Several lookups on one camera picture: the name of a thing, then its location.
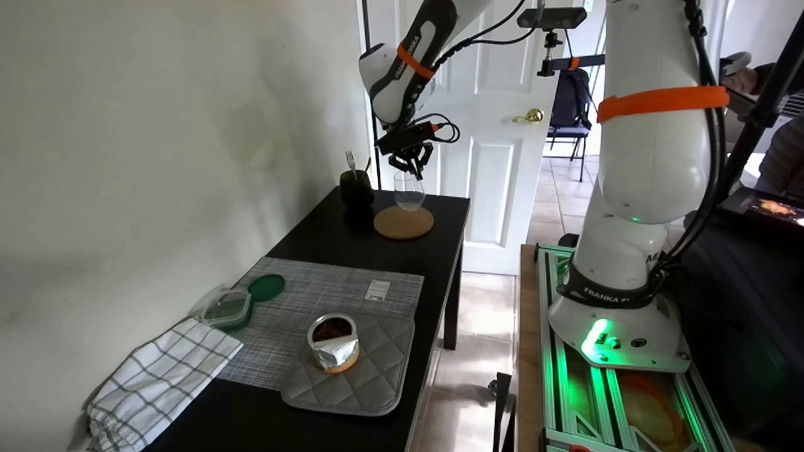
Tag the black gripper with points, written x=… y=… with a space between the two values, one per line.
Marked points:
x=408 y=139

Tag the clear plastic cup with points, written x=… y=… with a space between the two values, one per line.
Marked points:
x=410 y=198

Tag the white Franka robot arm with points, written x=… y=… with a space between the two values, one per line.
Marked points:
x=649 y=165

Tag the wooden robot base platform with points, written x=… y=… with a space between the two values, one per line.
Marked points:
x=536 y=377

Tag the white spoon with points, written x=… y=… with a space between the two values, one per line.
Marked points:
x=351 y=160

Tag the round cork trivet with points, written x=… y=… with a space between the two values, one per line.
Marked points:
x=403 y=223

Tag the dark green mug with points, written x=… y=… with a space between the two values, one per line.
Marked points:
x=356 y=195

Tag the white panel door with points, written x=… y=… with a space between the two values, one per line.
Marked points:
x=492 y=184

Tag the black table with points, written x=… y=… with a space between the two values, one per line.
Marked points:
x=334 y=241

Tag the brass door knob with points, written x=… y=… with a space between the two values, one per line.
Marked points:
x=532 y=115

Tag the grey woven placemat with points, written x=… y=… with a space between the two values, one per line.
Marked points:
x=317 y=290

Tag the blue folding chair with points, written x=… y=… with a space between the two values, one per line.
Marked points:
x=570 y=104

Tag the green round lid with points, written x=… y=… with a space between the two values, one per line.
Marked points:
x=267 y=287

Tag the white mug with spoon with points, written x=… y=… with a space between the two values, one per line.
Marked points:
x=332 y=341

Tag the grey quilted pot holder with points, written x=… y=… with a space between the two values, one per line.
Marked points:
x=376 y=367

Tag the white checked dish towel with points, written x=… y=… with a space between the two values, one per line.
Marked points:
x=158 y=380

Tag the black stand pole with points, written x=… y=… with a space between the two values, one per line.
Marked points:
x=753 y=115

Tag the black camera on mount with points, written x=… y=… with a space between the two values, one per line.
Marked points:
x=552 y=15

